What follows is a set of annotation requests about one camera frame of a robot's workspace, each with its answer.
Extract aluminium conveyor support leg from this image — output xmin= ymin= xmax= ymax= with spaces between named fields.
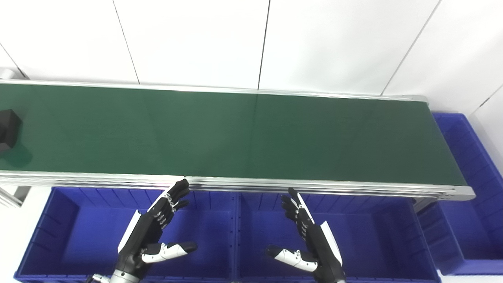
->
xmin=0 ymin=185 xmax=31 ymax=208
xmin=412 ymin=197 xmax=437 ymax=213

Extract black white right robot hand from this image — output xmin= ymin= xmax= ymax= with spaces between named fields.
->
xmin=266 ymin=187 xmax=347 ymax=283

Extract blue plastic bin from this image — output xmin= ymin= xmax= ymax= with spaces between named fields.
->
xmin=416 ymin=113 xmax=503 ymax=276
xmin=234 ymin=191 xmax=443 ymax=283
xmin=14 ymin=186 xmax=237 ymax=283

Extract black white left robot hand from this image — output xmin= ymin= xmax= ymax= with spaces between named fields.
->
xmin=117 ymin=179 xmax=198 ymax=276

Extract green conveyor belt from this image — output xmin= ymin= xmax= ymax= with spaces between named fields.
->
xmin=0 ymin=83 xmax=467 ymax=186
xmin=0 ymin=79 xmax=476 ymax=201

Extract black cylinder block part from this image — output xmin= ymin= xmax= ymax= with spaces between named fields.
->
xmin=0 ymin=109 xmax=22 ymax=153

